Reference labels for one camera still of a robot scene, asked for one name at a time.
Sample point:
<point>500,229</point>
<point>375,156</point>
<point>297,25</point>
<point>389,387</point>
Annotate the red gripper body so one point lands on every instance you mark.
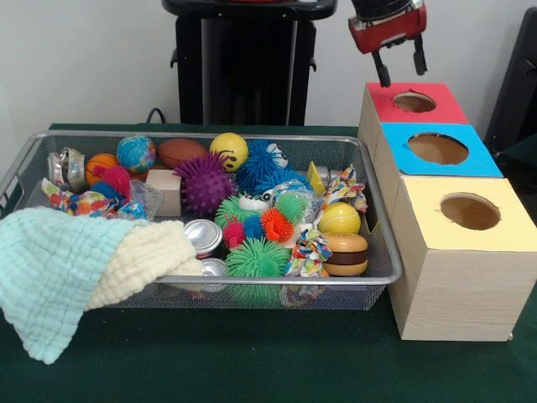
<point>390,31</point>

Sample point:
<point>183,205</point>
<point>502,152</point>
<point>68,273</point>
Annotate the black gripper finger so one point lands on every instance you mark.
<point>420,56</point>
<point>382,70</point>

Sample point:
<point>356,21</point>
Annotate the cream waffle cloth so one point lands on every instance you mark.
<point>142,252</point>

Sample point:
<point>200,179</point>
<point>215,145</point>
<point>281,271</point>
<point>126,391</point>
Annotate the mint green cloth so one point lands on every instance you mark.
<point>50,273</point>

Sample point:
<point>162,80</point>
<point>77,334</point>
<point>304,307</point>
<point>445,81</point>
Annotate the wooden box with three holes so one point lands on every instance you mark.
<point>461,294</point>

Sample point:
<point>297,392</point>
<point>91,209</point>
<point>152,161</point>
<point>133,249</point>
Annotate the clear mesh bin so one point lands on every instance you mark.
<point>293,298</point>

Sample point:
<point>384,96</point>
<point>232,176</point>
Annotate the black chair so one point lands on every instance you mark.
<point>520,84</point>

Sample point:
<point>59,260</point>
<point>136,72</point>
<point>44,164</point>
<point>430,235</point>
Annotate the yellow tennis ball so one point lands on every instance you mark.
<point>340,218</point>

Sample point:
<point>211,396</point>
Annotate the blue spiky monster toy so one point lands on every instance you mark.
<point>260,176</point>

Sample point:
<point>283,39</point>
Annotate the yellow smiley ball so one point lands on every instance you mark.
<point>228,147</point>

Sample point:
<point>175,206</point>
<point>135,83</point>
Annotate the toy hamburger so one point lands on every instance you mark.
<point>346,252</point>

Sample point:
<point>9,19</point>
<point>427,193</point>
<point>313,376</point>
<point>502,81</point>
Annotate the purple spiky toy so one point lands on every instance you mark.
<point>205,182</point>

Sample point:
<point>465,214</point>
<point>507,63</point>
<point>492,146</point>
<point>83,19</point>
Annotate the brown toy football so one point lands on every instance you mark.
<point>181,152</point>

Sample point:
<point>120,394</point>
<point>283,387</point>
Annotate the green spiky ball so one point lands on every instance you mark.
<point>256,258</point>

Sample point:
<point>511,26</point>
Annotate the globe print ball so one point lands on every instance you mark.
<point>135,153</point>

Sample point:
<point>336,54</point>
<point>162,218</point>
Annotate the dark green table cloth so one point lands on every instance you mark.
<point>251,357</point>

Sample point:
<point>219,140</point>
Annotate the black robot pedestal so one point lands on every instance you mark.
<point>235,63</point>

